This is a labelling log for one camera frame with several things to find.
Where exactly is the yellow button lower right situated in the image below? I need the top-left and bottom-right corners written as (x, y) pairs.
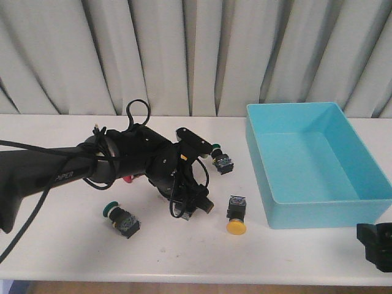
top-left (226, 195), bottom-right (247, 235)

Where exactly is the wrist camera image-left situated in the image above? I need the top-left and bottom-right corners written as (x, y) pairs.
top-left (176, 127), bottom-right (213, 154)

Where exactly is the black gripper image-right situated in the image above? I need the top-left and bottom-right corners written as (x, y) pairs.
top-left (356, 222), bottom-right (391, 273)

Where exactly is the blue plastic box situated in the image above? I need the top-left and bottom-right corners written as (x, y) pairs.
top-left (246, 102), bottom-right (391, 229)

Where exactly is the green button upper right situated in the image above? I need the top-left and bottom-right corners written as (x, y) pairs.
top-left (211, 143), bottom-right (234, 175)

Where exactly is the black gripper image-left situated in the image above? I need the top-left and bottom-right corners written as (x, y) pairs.
top-left (145, 139), bottom-right (214, 214)

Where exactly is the green button lower left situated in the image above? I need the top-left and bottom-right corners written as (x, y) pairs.
top-left (102, 202), bottom-right (140, 239)

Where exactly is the black cable image-left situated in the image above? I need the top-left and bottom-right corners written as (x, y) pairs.
top-left (0, 98), bottom-right (153, 260)

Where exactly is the green button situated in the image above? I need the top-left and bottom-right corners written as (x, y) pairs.
top-left (211, 143), bottom-right (234, 175)
top-left (102, 202), bottom-right (140, 239)

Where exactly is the grey pleated curtain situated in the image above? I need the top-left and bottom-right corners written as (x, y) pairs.
top-left (1, 1), bottom-right (391, 118)

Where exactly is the red button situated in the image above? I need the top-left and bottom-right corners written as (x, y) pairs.
top-left (123, 175), bottom-right (135, 183)
top-left (173, 203), bottom-right (196, 221)

